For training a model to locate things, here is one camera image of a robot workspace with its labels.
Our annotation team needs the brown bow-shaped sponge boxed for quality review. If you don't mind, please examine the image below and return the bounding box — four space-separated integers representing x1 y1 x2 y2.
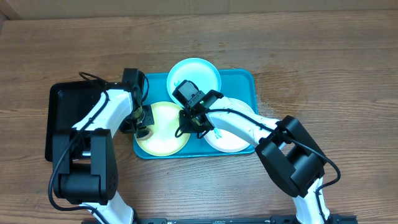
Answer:
136 128 153 141

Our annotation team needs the yellow-green plate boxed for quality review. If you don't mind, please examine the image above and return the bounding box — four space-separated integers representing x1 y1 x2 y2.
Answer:
135 101 190 157

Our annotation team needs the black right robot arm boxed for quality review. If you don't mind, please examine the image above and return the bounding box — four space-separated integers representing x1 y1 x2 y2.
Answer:
173 90 340 223

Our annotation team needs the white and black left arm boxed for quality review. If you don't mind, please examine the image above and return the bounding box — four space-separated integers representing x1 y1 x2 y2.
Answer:
45 80 149 223

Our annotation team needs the teal plastic serving tray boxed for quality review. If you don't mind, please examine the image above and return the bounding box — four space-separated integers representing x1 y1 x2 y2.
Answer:
145 69 258 159

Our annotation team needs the black plastic tray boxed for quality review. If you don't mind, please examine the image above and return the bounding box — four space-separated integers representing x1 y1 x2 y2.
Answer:
45 81 102 162

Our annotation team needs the white plate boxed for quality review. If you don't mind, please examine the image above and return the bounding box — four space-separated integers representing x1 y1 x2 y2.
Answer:
203 97 260 153

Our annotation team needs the light blue plate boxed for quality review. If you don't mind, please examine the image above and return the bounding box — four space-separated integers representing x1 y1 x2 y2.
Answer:
167 58 221 107

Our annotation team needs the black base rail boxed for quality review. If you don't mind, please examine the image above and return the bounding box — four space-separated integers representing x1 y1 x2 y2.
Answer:
81 214 358 224

